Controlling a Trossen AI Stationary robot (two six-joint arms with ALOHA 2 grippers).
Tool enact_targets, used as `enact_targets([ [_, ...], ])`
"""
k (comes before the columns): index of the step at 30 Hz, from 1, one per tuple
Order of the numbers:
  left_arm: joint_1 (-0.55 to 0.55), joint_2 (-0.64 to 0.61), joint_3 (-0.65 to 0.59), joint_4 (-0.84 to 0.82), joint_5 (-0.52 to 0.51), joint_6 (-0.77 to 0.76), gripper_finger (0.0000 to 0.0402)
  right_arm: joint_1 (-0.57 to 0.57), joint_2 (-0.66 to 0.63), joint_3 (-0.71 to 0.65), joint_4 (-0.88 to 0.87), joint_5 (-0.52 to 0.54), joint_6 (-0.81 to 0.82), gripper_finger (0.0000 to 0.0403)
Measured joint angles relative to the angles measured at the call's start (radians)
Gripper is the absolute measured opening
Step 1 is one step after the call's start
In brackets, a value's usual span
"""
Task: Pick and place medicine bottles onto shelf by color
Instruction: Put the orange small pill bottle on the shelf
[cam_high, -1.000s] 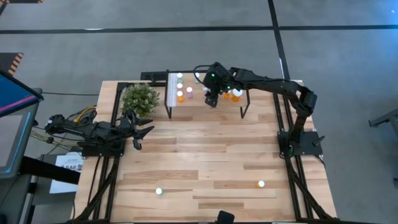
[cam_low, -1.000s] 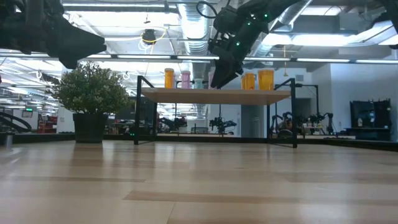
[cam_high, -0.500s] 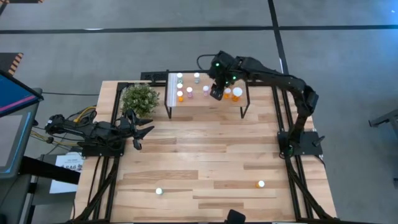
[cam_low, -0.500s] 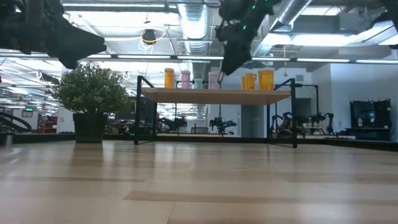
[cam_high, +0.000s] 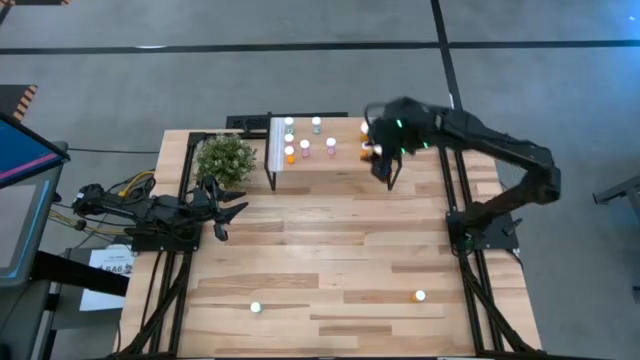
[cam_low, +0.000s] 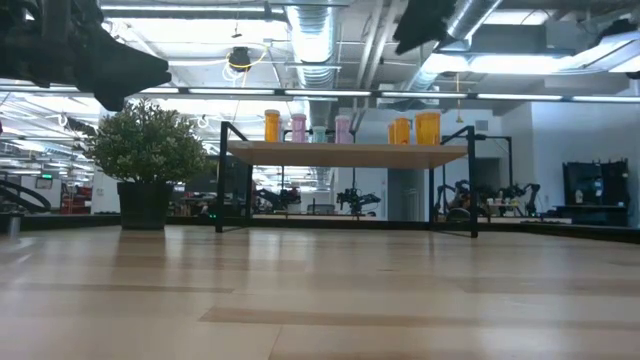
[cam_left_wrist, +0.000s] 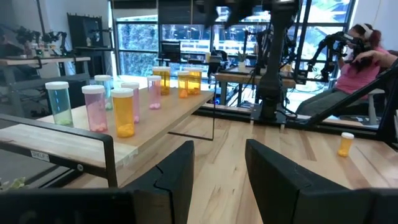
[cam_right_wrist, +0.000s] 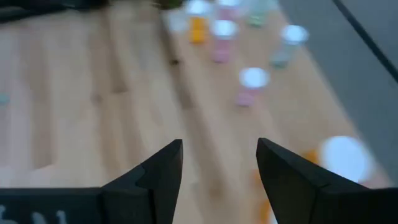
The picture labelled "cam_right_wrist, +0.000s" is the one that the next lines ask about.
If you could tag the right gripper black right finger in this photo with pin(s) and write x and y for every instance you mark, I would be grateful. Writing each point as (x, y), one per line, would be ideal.
(311, 205)

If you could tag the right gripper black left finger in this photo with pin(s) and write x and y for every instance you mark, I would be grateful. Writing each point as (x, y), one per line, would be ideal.
(124, 205)

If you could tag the large orange pill bottle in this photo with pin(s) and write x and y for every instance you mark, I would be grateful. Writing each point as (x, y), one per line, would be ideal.
(345, 158)

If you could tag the small orange pill bottle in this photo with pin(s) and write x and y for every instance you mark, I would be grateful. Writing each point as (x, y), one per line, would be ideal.
(199, 31)

